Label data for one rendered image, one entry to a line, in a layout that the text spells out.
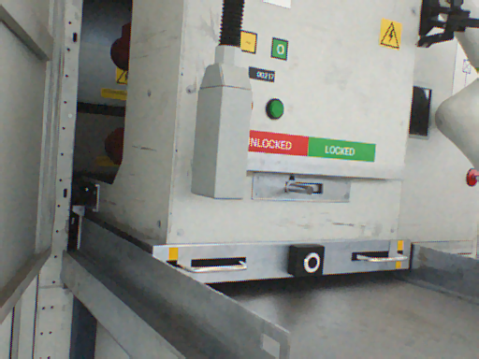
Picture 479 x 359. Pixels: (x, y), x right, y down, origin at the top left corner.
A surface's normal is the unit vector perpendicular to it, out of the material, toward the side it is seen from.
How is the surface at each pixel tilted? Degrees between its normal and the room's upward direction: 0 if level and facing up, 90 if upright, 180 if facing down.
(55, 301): 90
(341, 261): 90
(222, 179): 90
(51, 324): 90
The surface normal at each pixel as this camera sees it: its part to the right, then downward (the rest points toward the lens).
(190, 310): -0.85, -0.04
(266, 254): 0.52, 0.09
